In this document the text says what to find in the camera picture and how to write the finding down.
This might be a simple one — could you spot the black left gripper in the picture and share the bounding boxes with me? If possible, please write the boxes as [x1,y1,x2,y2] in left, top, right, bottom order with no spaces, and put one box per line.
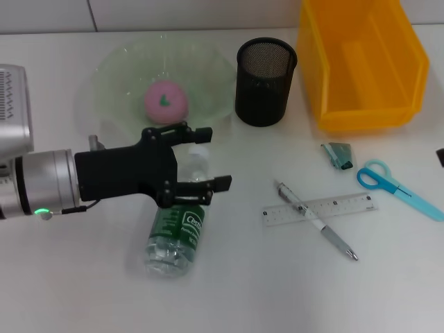
[74,121,233,209]

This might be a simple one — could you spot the blue scissors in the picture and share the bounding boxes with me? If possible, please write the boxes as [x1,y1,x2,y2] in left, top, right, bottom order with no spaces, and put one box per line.
[357,158,444,223]

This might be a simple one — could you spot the pink toy peach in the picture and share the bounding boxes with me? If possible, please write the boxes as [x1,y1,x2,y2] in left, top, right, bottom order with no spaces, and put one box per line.
[144,80,190,125]

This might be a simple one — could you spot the clear water bottle green label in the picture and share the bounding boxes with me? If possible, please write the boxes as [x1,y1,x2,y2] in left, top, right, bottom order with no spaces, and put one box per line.
[143,144,212,279]

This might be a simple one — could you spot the clear plastic ruler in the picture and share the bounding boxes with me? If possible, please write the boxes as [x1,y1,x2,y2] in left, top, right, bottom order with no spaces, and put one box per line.
[262,192,380,228]

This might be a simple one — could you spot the black mesh pen holder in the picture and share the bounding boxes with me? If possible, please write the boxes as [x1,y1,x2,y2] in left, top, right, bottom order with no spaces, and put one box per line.
[234,37,299,128]

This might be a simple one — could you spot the green glass fruit plate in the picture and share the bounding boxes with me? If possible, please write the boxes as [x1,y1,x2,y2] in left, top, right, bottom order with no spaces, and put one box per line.
[76,32,236,148]

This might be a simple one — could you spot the white silver ballpoint pen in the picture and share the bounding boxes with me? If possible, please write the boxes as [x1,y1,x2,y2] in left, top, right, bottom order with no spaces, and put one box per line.
[273,179,359,262]

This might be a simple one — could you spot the yellow plastic bin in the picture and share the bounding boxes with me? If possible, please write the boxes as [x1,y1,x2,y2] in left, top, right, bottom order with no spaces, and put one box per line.
[295,0,432,133]

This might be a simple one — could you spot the left gripper cable with plug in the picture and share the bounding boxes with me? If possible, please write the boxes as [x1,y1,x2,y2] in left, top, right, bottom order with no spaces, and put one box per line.
[40,134,107,222]

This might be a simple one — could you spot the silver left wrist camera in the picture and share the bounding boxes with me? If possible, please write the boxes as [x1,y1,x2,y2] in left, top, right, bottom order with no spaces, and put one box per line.
[0,64,35,168]

